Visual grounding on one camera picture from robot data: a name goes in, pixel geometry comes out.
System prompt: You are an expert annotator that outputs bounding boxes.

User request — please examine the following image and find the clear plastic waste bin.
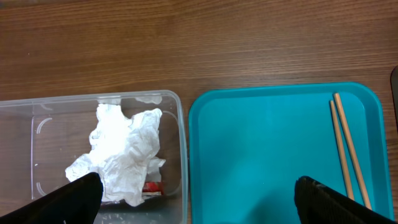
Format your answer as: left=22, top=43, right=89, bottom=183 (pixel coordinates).
left=1, top=90, right=188, bottom=223

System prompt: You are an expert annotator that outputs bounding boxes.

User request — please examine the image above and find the teal serving tray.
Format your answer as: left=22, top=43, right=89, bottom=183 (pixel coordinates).
left=189, top=82, right=394, bottom=223

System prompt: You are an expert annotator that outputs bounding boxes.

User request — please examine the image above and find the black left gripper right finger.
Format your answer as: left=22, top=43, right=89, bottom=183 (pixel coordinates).
left=294, top=176, right=397, bottom=224

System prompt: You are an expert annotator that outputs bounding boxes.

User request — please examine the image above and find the red wrapper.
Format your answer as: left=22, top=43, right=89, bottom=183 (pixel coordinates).
left=142, top=182, right=164, bottom=197

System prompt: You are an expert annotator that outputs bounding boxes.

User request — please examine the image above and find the wooden chopstick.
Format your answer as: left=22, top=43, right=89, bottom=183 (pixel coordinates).
left=329, top=100, right=354, bottom=200
left=333, top=93, right=372, bottom=210

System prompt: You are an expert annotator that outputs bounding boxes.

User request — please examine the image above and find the white napkin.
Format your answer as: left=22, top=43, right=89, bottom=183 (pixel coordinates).
left=65, top=104, right=165, bottom=207

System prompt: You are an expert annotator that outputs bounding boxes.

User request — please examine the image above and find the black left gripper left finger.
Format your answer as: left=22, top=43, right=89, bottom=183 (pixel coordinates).
left=1, top=172, right=103, bottom=224

